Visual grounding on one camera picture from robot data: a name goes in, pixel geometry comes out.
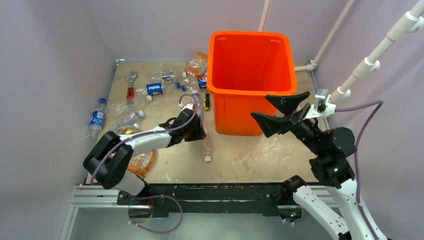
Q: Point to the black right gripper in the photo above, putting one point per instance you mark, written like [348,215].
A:
[270,124]

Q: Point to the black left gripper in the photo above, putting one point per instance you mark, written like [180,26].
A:
[199,133]

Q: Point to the large clear plastic bottle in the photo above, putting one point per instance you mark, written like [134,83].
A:
[206,141]

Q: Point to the blue pepsi label bottle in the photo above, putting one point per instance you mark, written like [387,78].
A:
[153,89]

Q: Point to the orange plastic bin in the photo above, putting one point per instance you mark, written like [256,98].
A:
[243,68]

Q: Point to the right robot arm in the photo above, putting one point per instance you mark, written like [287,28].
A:
[330,167]

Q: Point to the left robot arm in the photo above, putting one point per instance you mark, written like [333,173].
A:
[109,159]

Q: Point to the orange bottle behind bin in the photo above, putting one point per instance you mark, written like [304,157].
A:
[197,65]

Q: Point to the yellow black screwdriver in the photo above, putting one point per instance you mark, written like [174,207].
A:
[206,103]

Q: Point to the small label clear bottle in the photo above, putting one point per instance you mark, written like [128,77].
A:
[168,75]

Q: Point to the crushed orange label bottle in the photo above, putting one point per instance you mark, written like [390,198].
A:
[142,163]

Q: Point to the small clear white-cap bottle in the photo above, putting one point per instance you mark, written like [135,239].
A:
[131,120]

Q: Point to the red adjustable wrench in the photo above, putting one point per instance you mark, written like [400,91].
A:
[130,89]

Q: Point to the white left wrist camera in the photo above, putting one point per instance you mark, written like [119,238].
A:
[187,106]

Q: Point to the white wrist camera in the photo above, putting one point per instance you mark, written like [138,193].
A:
[187,106]
[322,107]

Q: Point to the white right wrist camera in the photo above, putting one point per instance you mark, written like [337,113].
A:
[322,107]

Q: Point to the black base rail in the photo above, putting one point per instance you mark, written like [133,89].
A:
[267,199]

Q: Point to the white pvc pipe frame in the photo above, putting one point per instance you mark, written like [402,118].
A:
[338,34]

